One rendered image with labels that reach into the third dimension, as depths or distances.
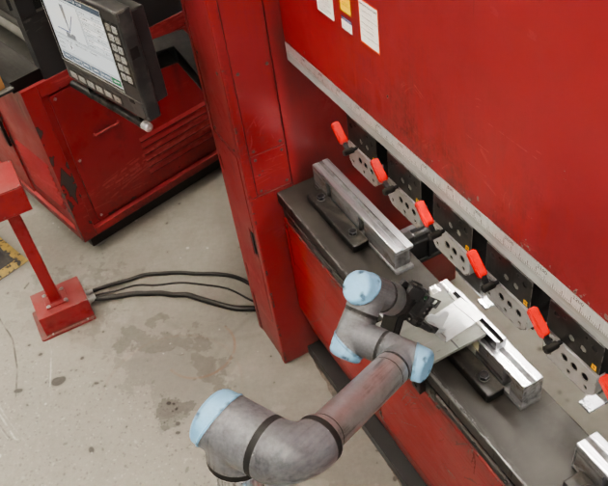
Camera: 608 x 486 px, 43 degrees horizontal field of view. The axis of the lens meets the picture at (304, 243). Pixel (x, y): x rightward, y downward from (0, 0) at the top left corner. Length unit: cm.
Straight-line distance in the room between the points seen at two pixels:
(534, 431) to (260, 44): 129
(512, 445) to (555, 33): 102
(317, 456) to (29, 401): 223
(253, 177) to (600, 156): 144
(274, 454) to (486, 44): 80
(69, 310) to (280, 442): 233
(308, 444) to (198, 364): 198
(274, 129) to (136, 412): 135
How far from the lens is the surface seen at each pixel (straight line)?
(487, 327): 201
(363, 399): 147
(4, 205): 316
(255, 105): 240
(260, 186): 257
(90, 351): 351
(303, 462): 135
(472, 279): 193
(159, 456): 310
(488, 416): 200
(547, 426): 200
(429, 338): 197
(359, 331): 165
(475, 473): 215
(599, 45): 125
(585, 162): 136
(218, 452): 140
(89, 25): 242
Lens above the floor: 254
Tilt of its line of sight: 43 degrees down
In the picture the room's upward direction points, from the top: 9 degrees counter-clockwise
